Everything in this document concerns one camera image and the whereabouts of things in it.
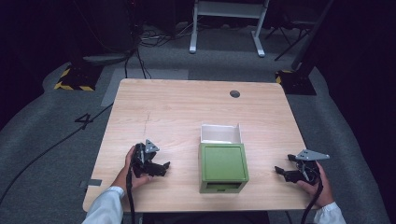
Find person's dark lap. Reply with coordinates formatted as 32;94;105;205
142;211;271;224

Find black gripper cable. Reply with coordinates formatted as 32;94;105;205
125;174;137;224
300;176;325;224

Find black tripod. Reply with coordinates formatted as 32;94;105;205
265;21;313;62

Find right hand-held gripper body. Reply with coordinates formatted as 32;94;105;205
291;148;331;185

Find person's left hand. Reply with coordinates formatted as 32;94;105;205
112;146;153;192

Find dark slanted pole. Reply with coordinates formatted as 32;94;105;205
290;0;334;71

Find bundle of floor cables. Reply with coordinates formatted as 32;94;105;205
136;22;195;49

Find green drawer box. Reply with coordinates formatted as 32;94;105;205
198;142;250;194

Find grey flat stand foot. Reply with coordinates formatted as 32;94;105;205
81;52;129;66

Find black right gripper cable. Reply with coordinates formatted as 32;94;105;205
300;176;325;224

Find black yellow striped base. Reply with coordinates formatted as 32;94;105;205
53;63;105;92
275;69;318;96

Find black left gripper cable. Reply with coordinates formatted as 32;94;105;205
125;174;137;224

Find white drawer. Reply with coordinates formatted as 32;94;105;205
200;122;243;145

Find white metal stand frame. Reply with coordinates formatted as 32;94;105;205
189;0;271;58

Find long black floor cable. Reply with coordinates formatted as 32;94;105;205
0;103;114;204

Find person's right hand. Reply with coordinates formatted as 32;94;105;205
296;161;334;208

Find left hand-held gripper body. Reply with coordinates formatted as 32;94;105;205
132;138;161;179

